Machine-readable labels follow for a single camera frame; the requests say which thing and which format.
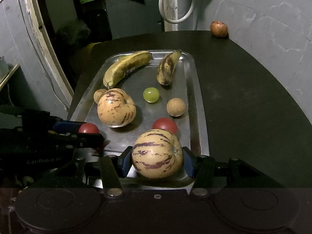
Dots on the red cherry tomato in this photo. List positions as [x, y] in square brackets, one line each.
[166, 124]
[88, 128]

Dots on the yellow banana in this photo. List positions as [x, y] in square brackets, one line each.
[121, 68]

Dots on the yellow jerrycan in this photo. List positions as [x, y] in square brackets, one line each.
[91, 45]

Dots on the striped pepino melon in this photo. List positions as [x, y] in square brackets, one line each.
[157, 154]
[116, 108]

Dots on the spotted brown ripe banana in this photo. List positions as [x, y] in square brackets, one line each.
[166, 68]

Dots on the black table mat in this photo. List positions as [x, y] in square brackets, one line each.
[249, 114]

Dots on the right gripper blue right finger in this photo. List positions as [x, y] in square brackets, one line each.
[202, 170]

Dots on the metal tray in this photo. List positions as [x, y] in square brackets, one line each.
[192, 129]

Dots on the small brown longan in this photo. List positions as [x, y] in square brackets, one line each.
[176, 107]
[98, 94]

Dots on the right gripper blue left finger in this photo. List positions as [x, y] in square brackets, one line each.
[112, 169]

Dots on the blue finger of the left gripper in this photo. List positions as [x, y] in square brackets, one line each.
[67, 126]

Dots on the grey cabinet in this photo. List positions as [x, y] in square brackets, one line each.
[133, 17]

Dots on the red apple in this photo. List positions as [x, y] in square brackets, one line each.
[219, 29]

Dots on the green grape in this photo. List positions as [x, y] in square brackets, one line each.
[151, 94]
[122, 57]

